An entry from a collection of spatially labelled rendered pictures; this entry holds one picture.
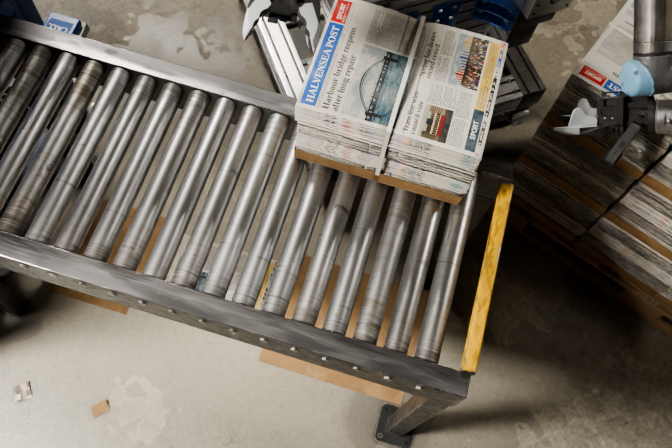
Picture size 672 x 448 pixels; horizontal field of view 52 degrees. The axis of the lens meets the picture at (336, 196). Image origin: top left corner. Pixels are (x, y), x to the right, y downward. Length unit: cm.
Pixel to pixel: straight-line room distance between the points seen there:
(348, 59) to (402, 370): 62
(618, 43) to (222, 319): 115
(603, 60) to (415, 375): 89
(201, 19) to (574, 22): 148
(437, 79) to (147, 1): 169
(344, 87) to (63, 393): 136
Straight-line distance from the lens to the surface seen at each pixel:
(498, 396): 229
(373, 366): 140
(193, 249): 147
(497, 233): 151
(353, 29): 144
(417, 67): 141
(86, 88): 170
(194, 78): 166
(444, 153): 134
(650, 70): 155
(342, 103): 135
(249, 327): 141
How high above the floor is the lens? 217
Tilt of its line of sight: 65 degrees down
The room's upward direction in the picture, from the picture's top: 9 degrees clockwise
